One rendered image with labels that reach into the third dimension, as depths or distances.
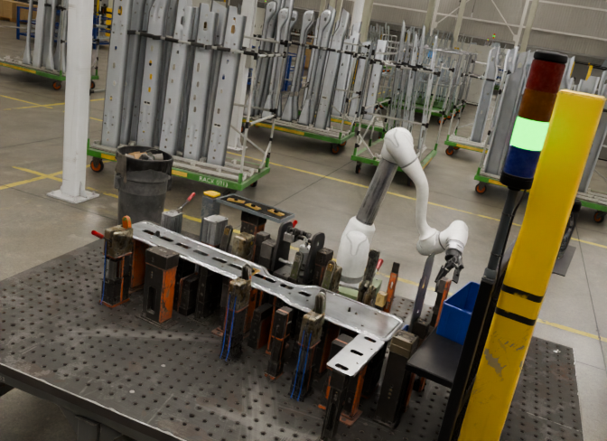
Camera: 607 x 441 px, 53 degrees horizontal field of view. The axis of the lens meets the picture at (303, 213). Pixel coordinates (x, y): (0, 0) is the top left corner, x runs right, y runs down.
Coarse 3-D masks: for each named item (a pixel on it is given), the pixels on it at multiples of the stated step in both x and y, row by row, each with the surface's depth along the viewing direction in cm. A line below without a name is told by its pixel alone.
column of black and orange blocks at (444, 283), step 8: (440, 280) 232; (448, 280) 232; (440, 288) 232; (448, 288) 233; (440, 296) 233; (440, 304) 234; (440, 312) 234; (432, 320) 237; (432, 328) 238; (416, 384) 245; (424, 384) 247
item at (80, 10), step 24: (72, 0) 540; (72, 24) 547; (72, 48) 553; (72, 72) 559; (72, 96) 566; (72, 120) 572; (72, 144) 579; (72, 168) 586; (48, 192) 595; (72, 192) 594
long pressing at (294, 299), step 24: (144, 240) 273; (192, 240) 281; (216, 264) 260; (240, 264) 264; (264, 288) 246; (312, 288) 252; (336, 312) 235; (360, 312) 239; (384, 312) 241; (384, 336) 223
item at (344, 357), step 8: (360, 336) 220; (368, 336) 221; (352, 344) 214; (360, 344) 215; (368, 344) 215; (376, 344) 216; (344, 352) 208; (352, 352) 208; (368, 352) 210; (376, 352) 212; (336, 360) 202; (344, 360) 203; (352, 360) 204; (360, 360) 205; (368, 360) 206; (336, 368) 198; (352, 368) 199; (360, 368) 201
